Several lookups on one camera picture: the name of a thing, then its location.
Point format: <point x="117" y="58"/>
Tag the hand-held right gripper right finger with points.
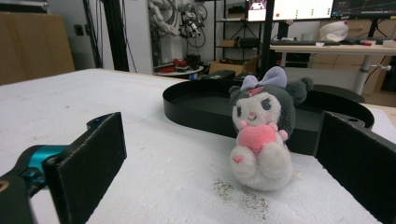
<point x="358" y="155"/>

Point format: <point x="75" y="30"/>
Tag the round white side table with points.
<point x="179" y="72"/>

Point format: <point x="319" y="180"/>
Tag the black keyboard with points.
<point x="303" y="42"/>

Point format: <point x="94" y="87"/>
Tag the brown cardboard panel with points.
<point x="31" y="46"/>

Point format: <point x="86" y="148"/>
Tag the black metal shelf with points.
<point x="232" y="31"/>

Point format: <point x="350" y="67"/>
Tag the black metal post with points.
<point x="267" y="37"/>

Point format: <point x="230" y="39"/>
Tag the cardboard box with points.
<point x="232" y="66"/>

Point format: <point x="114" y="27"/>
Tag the dark computer monitor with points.
<point x="364" y="7"/>

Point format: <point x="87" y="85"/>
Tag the white desk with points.
<point x="330" y="49"/>

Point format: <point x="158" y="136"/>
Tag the grey and white plush toy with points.
<point x="264" y="130"/>

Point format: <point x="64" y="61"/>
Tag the black metal stand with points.
<point x="115" y="34"/>

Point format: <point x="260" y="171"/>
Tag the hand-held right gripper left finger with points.
<point x="84" y="168"/>

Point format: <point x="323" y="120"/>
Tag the white cap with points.
<point x="333" y="31"/>

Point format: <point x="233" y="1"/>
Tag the black round tray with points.
<point x="202" y="109"/>

